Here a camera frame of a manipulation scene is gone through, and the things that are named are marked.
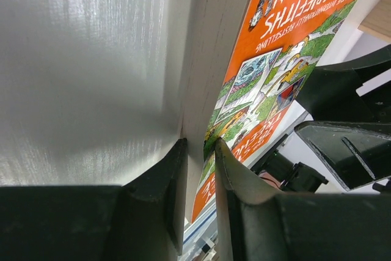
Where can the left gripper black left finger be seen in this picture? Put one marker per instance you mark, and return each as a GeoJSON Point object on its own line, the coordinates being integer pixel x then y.
{"type": "Point", "coordinates": [142, 220]}

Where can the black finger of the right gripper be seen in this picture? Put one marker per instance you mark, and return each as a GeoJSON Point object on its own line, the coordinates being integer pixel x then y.
{"type": "Point", "coordinates": [330, 92]}

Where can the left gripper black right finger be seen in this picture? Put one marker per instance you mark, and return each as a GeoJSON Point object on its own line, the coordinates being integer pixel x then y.
{"type": "Point", "coordinates": [256, 221]}

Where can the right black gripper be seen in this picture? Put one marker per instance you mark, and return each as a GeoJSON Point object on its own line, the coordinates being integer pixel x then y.
{"type": "Point", "coordinates": [355, 153]}

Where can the orange treehouse book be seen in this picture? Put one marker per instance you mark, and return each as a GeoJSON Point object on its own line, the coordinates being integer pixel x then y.
{"type": "Point", "coordinates": [277, 48]}

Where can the wooden two-tier shelf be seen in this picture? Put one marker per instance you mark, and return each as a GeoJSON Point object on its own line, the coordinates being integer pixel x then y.
{"type": "Point", "coordinates": [377, 23]}

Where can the aluminium mounting rail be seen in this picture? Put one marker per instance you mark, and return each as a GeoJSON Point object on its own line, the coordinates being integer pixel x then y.
{"type": "Point", "coordinates": [199, 233]}

